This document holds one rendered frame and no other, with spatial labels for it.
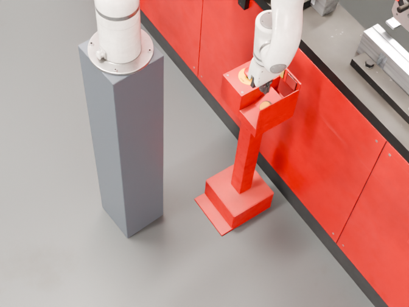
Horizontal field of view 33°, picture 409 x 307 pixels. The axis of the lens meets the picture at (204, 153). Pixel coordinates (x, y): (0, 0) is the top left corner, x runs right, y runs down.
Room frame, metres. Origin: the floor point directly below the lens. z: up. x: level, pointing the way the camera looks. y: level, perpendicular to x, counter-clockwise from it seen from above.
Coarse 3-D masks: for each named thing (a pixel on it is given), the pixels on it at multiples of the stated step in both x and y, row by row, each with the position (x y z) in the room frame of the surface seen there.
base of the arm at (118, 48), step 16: (96, 16) 1.30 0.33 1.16; (96, 32) 1.38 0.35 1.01; (112, 32) 1.27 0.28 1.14; (128, 32) 1.28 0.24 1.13; (144, 32) 1.39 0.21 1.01; (96, 48) 1.32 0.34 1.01; (112, 48) 1.27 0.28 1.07; (128, 48) 1.28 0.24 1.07; (144, 48) 1.33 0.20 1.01; (96, 64) 1.26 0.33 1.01; (112, 64) 1.26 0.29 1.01; (128, 64) 1.27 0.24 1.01; (144, 64) 1.27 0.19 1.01
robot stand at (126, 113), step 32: (160, 64) 1.31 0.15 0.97; (96, 96) 1.28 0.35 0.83; (128, 96) 1.23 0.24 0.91; (160, 96) 1.31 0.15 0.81; (96, 128) 1.30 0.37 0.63; (128, 128) 1.23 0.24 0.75; (160, 128) 1.31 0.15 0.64; (96, 160) 1.32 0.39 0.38; (128, 160) 1.22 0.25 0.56; (160, 160) 1.31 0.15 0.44; (128, 192) 1.21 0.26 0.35; (160, 192) 1.31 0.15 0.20; (128, 224) 1.21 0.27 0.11
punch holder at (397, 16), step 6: (408, 0) 1.42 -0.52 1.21; (396, 6) 1.44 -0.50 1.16; (396, 12) 1.44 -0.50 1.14; (402, 12) 1.42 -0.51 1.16; (408, 12) 1.41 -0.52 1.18; (396, 18) 1.43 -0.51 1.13; (402, 18) 1.42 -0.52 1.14; (408, 18) 1.41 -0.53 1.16; (402, 24) 1.41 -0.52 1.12; (408, 24) 1.40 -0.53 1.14; (408, 30) 1.39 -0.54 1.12
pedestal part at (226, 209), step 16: (224, 176) 1.46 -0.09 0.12; (256, 176) 1.47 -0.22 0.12; (208, 192) 1.41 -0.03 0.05; (224, 192) 1.38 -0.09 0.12; (256, 192) 1.40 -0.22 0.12; (272, 192) 1.41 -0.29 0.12; (208, 208) 1.36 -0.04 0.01; (224, 208) 1.33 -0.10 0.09; (240, 208) 1.32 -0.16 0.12; (256, 208) 1.35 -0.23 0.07; (224, 224) 1.30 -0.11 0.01; (240, 224) 1.31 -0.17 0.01
